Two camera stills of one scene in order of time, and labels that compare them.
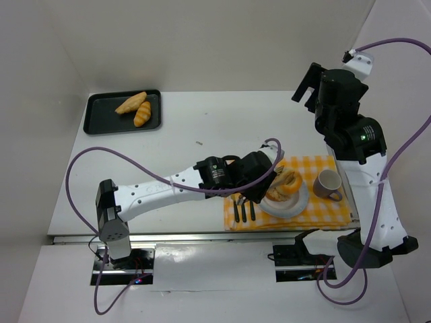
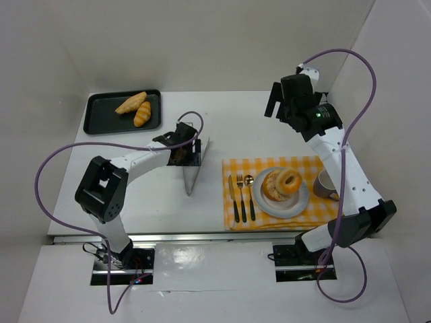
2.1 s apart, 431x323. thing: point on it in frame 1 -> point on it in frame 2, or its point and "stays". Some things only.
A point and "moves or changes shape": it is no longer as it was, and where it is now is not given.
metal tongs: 242,199 moves or changes shape
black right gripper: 310,86 -> 281,105
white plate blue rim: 285,208 stays
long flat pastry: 132,103 stays
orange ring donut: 287,181 stays
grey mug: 326,184 stays
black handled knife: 236,212 stays
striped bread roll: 143,114 stays
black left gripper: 254,190 -> 196,152
